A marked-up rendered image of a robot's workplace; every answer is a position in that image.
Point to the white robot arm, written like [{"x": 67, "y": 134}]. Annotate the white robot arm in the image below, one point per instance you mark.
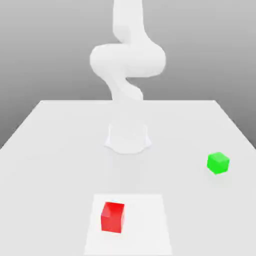
[{"x": 128, "y": 60}]

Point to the small red cube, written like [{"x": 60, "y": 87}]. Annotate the small red cube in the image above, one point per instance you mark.
[{"x": 112, "y": 218}]

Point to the small green cube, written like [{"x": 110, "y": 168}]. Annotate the small green cube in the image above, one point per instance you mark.
[{"x": 218, "y": 163}]

